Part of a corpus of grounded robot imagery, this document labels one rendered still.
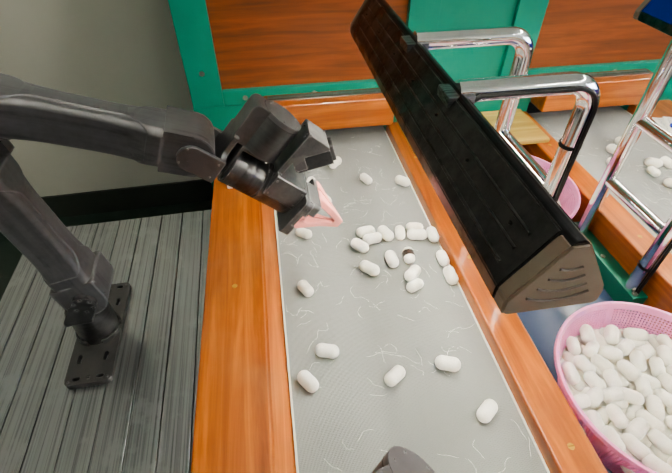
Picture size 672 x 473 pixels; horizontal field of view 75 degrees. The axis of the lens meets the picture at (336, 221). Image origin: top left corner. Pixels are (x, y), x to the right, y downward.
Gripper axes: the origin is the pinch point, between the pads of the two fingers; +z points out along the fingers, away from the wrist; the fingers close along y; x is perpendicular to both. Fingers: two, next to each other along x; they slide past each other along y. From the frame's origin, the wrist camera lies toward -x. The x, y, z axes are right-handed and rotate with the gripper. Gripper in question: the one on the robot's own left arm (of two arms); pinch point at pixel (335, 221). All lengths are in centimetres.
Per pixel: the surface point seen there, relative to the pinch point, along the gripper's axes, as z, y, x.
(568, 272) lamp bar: -6.7, -33.3, -24.7
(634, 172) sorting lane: 61, 18, -38
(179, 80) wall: -15, 119, 47
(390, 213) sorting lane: 17.3, 12.9, -0.2
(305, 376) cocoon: 0.4, -20.5, 11.9
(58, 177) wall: -35, 117, 115
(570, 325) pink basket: 31.0, -18.5, -14.4
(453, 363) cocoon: 16.0, -21.8, -1.6
